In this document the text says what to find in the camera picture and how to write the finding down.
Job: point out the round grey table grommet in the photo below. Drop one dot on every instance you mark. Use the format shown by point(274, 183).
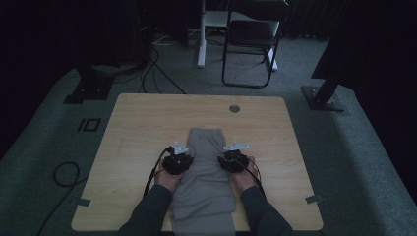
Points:
point(234, 108)

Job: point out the grey pants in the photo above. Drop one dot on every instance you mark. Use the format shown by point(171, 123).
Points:
point(205, 183)

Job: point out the grey tape piece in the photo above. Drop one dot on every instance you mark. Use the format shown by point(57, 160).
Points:
point(84, 202)
point(313, 198)

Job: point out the person's right hand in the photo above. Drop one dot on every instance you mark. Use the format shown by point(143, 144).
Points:
point(244, 178)

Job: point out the black stand base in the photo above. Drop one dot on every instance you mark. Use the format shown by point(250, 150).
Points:
point(90, 88)

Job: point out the black floor tape marking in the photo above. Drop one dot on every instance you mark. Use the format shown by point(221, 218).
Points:
point(89, 125)

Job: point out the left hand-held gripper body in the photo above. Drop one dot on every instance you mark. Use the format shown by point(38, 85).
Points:
point(175, 160)

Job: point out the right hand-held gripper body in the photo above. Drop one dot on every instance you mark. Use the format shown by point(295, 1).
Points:
point(236, 159)

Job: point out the person's left hand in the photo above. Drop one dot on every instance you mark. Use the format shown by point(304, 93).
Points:
point(167, 180)

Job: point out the black stand with base plate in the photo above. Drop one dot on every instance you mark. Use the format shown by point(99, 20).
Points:
point(323, 96)

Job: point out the black folding chair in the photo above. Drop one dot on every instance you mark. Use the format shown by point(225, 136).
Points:
point(252, 39)

